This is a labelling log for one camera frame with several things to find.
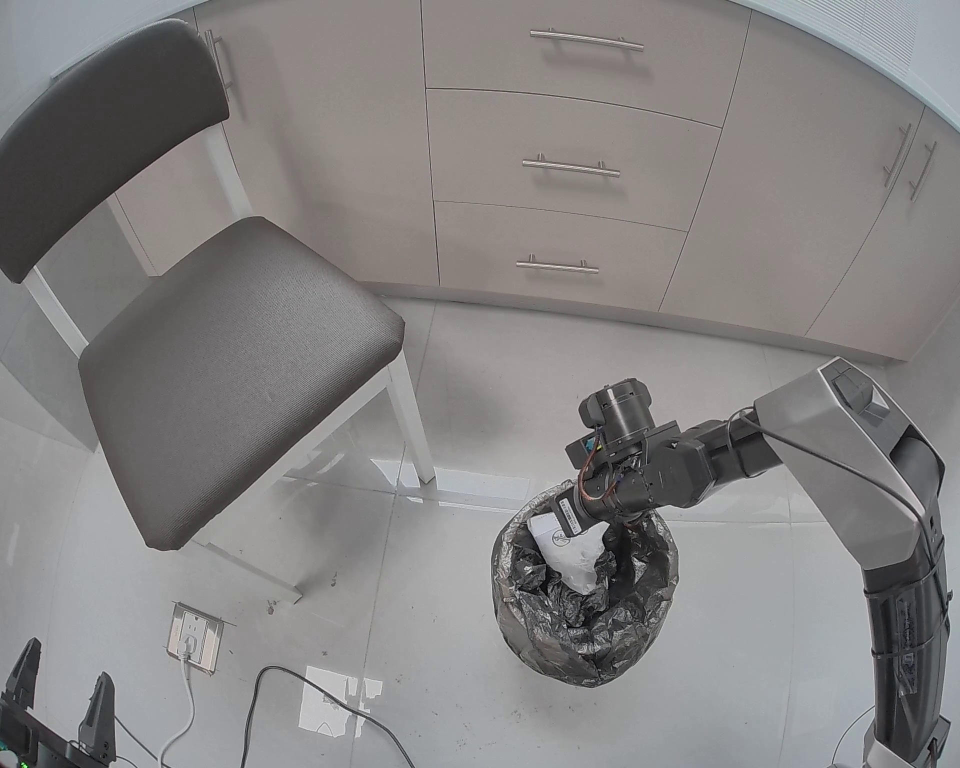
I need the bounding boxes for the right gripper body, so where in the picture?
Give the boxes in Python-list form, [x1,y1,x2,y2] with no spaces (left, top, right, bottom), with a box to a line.
[555,471,661,537]

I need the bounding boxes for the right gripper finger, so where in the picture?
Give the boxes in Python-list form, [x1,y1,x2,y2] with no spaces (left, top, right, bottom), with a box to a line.
[596,523,639,594]

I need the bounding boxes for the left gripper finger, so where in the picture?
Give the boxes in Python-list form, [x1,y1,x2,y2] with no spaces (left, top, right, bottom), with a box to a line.
[3,637,42,714]
[78,672,117,760]

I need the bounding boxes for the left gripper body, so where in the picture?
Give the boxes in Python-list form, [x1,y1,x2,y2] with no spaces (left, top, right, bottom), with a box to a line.
[0,701,117,768]

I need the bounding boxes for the white printed wrapper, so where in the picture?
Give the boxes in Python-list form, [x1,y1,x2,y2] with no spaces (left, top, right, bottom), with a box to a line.
[527,513,610,595]

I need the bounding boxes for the black plastic bag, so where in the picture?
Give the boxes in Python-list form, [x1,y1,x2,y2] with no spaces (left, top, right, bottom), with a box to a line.
[491,487,680,689]

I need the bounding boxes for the beige cabinet with drawers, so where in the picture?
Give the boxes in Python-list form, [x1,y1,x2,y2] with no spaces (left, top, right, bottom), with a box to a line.
[105,0,954,366]

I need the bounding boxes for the grey padded white chair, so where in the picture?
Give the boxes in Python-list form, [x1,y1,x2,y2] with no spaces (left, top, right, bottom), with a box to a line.
[0,16,436,606]

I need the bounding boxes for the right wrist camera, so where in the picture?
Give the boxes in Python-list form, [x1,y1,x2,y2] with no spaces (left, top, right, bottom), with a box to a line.
[566,431,609,466]

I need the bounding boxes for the white cable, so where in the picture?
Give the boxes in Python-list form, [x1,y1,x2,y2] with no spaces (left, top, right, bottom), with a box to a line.
[157,630,199,768]

